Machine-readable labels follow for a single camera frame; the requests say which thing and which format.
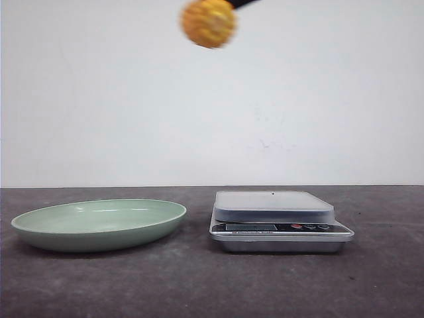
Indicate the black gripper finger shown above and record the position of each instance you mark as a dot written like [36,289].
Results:
[240,3]

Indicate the yellow corn cob piece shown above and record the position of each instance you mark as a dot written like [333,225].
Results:
[210,24]

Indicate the silver digital kitchen scale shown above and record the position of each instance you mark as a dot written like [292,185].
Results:
[276,221]

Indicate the light green oval plate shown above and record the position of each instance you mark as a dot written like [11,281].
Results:
[100,225]

